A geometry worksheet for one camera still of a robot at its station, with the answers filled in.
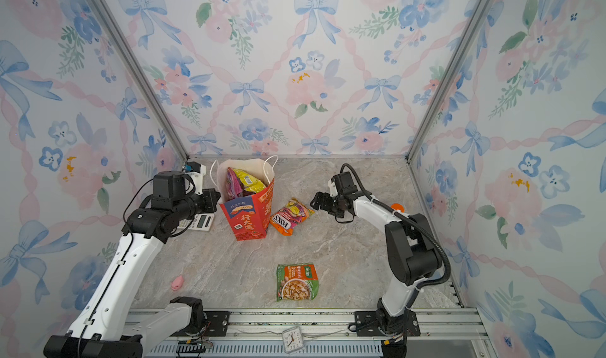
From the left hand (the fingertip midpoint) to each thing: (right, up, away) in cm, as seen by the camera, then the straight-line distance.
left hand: (220, 191), depth 74 cm
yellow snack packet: (+8, +2, +7) cm, 11 cm away
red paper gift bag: (+7, -9, +8) cm, 14 cm away
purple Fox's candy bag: (+2, +2, +6) cm, 7 cm away
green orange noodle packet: (+24, -32, +8) cm, 40 cm away
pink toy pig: (-17, -31, +7) cm, 36 cm away
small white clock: (+23, -44, -4) cm, 50 cm away
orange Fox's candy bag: (+20, -11, +21) cm, 31 cm away
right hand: (+32, -6, +20) cm, 38 cm away
